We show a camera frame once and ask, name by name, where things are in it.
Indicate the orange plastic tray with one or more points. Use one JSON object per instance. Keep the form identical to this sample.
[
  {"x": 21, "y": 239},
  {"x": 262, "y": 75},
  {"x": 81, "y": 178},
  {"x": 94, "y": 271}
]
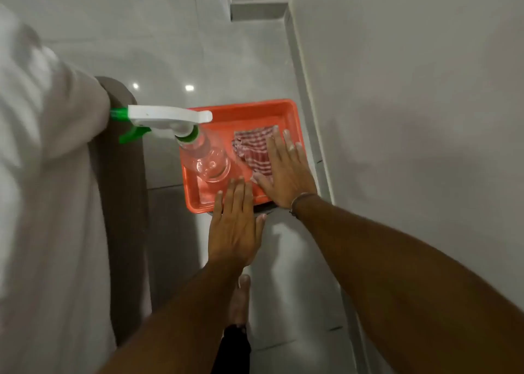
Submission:
[{"x": 245, "y": 115}]

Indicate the red striped cloth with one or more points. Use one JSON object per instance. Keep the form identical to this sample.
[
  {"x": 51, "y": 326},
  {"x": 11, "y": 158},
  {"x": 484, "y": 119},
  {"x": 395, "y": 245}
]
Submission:
[{"x": 254, "y": 150}]

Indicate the person's right thumb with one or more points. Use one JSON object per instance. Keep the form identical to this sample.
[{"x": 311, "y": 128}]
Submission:
[{"x": 262, "y": 184}]

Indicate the person's right hand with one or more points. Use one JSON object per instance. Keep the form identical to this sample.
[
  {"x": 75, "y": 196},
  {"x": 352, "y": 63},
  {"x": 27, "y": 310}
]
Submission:
[{"x": 288, "y": 177}]

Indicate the person's right little finger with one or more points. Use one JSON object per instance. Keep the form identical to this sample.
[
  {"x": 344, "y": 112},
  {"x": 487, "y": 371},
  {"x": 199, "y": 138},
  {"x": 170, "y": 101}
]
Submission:
[{"x": 302, "y": 154}]

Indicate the person's left thumb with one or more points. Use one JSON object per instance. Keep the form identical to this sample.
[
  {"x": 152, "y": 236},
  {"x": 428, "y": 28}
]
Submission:
[{"x": 260, "y": 226}]

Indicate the person's black trouser leg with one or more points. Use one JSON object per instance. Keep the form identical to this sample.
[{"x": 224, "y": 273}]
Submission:
[{"x": 231, "y": 351}]

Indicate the person's left hand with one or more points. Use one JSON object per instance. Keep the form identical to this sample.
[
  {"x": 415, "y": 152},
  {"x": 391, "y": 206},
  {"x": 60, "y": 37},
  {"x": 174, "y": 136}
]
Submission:
[{"x": 233, "y": 234}]

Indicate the person's bare foot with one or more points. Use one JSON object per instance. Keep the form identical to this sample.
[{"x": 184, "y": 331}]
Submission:
[{"x": 239, "y": 300}]

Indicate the white bed sheet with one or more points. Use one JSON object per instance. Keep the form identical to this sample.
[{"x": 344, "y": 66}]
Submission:
[{"x": 45, "y": 181}]

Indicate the person's left middle finger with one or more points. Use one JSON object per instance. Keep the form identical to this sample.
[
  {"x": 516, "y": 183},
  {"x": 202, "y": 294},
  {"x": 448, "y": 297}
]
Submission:
[{"x": 238, "y": 195}]

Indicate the grey skirting board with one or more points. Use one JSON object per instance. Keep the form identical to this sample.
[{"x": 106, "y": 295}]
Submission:
[{"x": 305, "y": 99}]

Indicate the person's left forearm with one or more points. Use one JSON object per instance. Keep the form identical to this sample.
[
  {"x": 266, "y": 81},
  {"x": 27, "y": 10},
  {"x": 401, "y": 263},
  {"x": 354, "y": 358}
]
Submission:
[{"x": 184, "y": 324}]

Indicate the person's right middle finger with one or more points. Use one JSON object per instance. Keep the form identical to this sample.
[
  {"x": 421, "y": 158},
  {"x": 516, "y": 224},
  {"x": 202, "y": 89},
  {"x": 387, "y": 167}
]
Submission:
[{"x": 280, "y": 144}]

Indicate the clear spray bottle white trigger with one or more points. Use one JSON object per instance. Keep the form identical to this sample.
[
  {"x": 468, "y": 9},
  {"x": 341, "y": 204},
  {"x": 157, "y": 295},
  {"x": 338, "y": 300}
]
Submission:
[{"x": 163, "y": 116}]

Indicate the person's left little finger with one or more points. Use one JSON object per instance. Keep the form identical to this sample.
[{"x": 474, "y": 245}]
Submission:
[{"x": 217, "y": 206}]

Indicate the person's right forearm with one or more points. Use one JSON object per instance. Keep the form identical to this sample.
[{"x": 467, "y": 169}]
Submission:
[{"x": 401, "y": 287}]

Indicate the brown bed frame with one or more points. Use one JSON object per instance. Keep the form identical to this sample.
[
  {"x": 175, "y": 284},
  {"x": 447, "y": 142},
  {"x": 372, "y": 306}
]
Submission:
[{"x": 123, "y": 206}]

